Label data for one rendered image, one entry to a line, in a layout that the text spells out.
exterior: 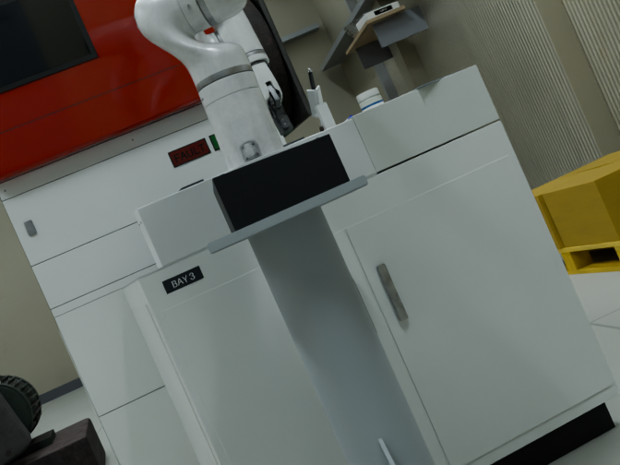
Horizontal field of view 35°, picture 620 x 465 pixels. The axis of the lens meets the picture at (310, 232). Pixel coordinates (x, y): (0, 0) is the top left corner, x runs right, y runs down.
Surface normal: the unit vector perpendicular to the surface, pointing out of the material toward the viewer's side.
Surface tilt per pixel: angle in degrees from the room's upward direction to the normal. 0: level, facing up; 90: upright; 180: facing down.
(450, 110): 90
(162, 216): 90
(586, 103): 90
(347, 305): 90
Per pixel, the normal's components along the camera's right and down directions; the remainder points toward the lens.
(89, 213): 0.24, -0.09
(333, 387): -0.42, 0.20
